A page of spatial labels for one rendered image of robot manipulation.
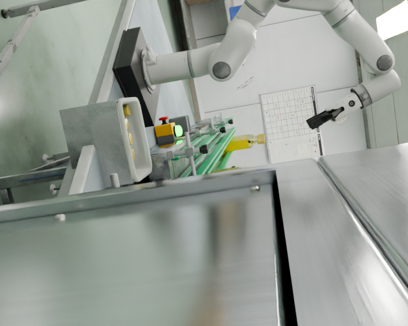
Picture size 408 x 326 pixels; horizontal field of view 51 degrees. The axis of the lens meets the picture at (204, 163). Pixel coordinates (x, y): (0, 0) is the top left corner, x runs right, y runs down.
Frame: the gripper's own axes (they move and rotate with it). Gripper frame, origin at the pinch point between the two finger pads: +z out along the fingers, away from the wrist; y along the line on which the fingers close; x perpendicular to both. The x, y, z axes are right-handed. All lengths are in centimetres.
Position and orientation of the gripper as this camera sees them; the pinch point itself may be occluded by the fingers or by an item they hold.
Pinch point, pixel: (313, 122)
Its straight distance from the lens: 146.5
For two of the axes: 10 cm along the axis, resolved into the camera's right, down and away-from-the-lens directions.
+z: -8.5, 4.8, 2.0
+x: -5.0, -8.6, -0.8
